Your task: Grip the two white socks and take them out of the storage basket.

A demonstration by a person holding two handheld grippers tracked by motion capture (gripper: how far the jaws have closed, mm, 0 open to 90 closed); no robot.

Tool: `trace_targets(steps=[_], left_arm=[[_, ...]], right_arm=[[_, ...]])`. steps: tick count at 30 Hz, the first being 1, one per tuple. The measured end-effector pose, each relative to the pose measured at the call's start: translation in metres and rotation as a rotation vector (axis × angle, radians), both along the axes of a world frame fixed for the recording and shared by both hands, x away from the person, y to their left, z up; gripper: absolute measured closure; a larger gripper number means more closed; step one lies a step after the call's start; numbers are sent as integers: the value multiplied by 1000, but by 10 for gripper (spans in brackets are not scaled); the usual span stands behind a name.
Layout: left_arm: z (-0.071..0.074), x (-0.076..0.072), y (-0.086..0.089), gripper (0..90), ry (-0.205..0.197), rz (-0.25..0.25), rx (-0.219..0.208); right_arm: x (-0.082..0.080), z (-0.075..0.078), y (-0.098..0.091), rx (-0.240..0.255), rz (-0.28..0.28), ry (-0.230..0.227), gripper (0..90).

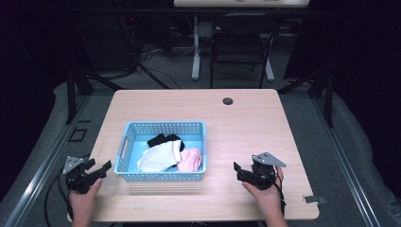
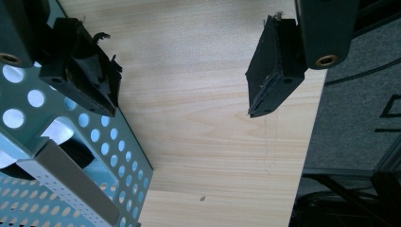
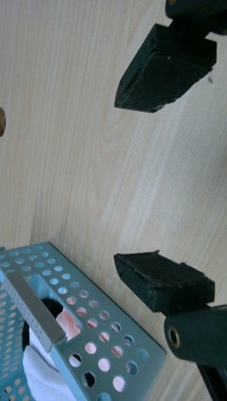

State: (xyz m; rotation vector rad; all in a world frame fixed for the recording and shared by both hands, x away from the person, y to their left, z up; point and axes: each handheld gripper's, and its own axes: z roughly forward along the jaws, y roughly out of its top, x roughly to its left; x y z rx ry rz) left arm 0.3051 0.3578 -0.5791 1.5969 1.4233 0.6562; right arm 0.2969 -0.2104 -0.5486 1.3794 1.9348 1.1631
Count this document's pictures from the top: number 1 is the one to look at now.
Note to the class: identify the black chair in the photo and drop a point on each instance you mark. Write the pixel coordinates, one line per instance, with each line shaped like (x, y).
(238, 47)

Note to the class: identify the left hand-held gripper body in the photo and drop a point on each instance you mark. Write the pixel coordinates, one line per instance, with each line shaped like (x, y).
(77, 180)

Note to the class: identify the black metal stand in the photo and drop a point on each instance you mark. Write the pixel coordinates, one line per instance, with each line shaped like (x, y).
(72, 94)
(327, 94)

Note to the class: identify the pink sock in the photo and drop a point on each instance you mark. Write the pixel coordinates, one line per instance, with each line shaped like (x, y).
(190, 160)

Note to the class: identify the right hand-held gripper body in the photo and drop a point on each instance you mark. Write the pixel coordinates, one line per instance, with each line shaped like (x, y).
(264, 171)

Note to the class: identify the person's left hand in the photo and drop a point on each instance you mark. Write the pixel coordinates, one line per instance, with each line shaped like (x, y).
(84, 197)

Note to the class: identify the white sock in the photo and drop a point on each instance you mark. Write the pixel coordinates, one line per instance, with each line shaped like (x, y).
(159, 157)

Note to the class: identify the grey metal floor rail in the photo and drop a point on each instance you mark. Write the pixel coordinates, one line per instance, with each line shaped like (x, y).
(38, 176)
(350, 170)

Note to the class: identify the white desk with legs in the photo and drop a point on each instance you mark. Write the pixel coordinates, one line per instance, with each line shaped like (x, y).
(196, 56)

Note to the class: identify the person's right hand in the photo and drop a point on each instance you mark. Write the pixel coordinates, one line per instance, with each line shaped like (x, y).
(266, 196)

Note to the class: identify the light blue plastic basket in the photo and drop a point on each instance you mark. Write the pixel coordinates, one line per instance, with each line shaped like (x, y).
(132, 151)

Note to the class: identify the black sock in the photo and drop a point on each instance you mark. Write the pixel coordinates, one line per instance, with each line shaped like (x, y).
(159, 139)

